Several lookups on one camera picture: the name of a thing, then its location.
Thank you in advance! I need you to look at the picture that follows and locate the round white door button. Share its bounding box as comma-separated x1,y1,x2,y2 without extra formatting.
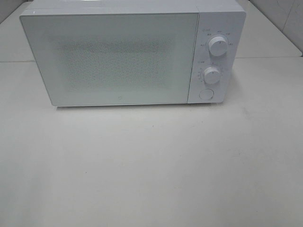
199,88,214,100

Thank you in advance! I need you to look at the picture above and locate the white timer knob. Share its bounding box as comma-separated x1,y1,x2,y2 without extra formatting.
203,66,221,84

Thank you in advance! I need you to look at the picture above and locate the white microwave door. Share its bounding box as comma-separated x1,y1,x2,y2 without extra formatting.
20,13,198,106

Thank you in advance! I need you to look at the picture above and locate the white microwave oven body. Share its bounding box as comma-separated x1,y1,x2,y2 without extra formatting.
19,0,246,104

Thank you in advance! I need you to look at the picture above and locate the white upper power knob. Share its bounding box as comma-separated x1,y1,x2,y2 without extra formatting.
208,34,228,57

